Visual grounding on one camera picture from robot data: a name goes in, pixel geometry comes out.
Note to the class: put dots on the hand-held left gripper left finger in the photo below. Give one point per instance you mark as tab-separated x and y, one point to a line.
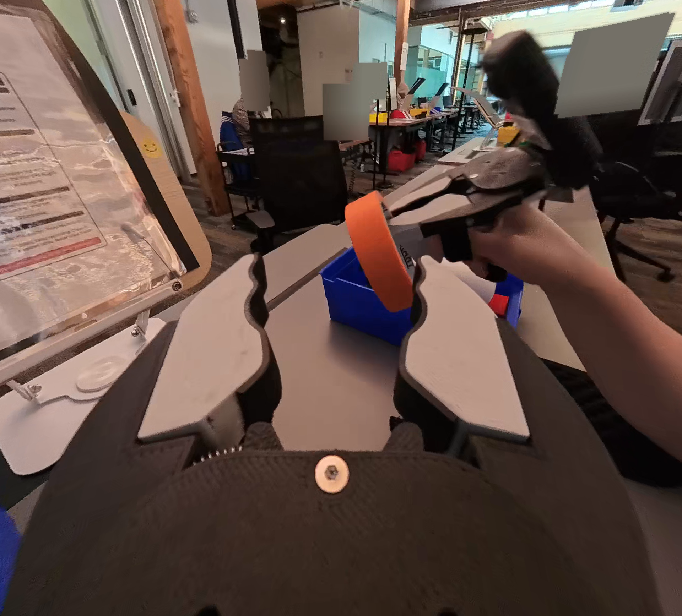
208	355

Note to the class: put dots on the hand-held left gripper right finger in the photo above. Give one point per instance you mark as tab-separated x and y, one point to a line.
458	360

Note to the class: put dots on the person's right forearm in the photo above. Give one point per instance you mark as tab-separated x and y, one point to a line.
628	339

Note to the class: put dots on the yellow storage bin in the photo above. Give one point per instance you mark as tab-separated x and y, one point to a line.
379	118
508	134

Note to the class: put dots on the red storage bin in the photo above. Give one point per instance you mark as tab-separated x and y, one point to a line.
400	160

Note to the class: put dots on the slim wooden post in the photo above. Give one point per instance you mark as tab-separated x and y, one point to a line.
403	35

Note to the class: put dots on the black office chair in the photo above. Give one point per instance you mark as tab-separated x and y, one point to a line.
298	174
634	184

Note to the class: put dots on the blue plastic bin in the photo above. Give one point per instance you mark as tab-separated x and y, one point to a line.
8	552
362	307

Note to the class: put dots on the thick wooden post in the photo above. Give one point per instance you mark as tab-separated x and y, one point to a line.
181	67

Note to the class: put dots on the glass sliding door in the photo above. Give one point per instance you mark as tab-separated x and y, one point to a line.
144	67

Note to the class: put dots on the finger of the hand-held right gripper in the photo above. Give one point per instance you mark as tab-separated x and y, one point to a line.
431	180
431	208

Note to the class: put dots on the wooden board with black panel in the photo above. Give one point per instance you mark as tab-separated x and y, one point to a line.
184	211

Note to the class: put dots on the white metal stand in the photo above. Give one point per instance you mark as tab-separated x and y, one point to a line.
42	429

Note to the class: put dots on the person's right hand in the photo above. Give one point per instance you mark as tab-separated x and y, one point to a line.
511	248

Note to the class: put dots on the yellow smiley sticker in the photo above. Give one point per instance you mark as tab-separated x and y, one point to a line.
152	148

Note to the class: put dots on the orange tape roll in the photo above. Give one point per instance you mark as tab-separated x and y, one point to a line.
378	254

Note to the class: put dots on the small red block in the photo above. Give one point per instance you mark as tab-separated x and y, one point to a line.
498	304

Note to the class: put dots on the laminated instruction sheet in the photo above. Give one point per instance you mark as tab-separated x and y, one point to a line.
53	174

